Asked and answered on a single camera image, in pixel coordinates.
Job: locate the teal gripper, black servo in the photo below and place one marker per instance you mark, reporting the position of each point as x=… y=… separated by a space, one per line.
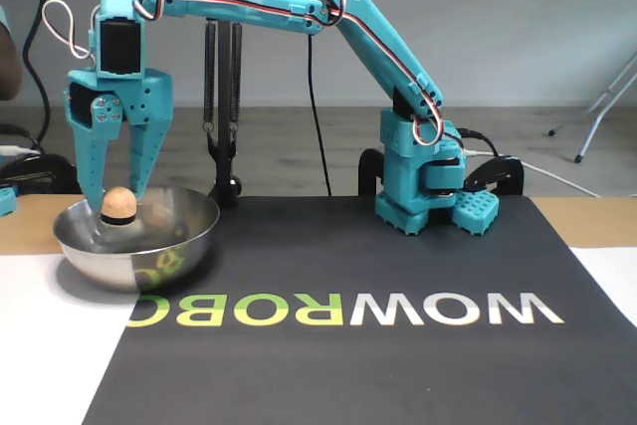
x=141 y=99

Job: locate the tan ball with black base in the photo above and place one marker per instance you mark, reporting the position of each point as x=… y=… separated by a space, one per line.
x=118 y=201

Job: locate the metal bowl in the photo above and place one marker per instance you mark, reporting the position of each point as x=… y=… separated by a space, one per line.
x=99 y=266

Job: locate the black bulky object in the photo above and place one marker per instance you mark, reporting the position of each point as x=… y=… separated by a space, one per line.
x=45 y=171

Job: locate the teal printed part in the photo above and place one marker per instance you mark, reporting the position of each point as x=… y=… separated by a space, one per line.
x=7 y=201

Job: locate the dark brown rounded object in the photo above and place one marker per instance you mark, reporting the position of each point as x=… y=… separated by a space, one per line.
x=10 y=62

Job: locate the white paper sheet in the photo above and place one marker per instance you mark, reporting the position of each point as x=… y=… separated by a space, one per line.
x=617 y=276
x=50 y=355

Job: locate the black table clamp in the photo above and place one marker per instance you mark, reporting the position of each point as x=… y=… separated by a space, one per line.
x=368 y=171
x=512 y=171

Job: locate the black mat with WOWROBO print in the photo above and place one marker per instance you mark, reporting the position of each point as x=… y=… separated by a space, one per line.
x=298 y=370

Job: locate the white metal folding stand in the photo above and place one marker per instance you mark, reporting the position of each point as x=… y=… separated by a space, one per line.
x=595 y=122

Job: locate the black spring-arm camera stand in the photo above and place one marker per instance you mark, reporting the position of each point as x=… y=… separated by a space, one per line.
x=224 y=96

